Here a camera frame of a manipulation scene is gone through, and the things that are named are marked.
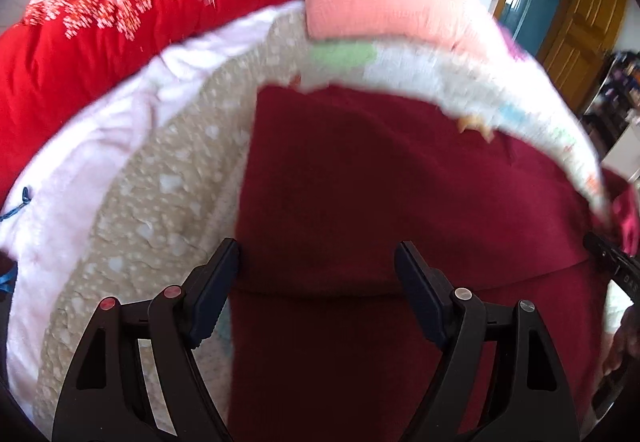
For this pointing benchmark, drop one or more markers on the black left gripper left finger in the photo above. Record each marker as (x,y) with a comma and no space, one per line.
(133,376)

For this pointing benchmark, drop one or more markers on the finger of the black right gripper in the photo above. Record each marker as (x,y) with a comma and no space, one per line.
(623,269)

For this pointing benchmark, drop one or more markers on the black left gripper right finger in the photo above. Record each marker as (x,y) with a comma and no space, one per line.
(498,378)

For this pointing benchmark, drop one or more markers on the dark red fleece garment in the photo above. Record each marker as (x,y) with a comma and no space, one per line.
(326,346)

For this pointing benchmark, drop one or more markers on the person's right hand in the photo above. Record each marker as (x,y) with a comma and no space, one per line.
(625,341)

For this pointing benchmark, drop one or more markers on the cluttered shelf rack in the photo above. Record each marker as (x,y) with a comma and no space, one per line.
(611,118)

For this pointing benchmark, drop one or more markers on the beige heart-patterned quilt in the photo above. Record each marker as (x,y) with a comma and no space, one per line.
(179,195)

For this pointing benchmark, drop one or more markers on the pale pink fleece blanket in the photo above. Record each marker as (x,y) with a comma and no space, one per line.
(55,199)

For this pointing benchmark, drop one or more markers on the red floral quilt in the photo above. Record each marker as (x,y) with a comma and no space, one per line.
(65,54)

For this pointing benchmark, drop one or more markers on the pink corduroy pillow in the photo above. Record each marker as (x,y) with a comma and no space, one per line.
(459,26)

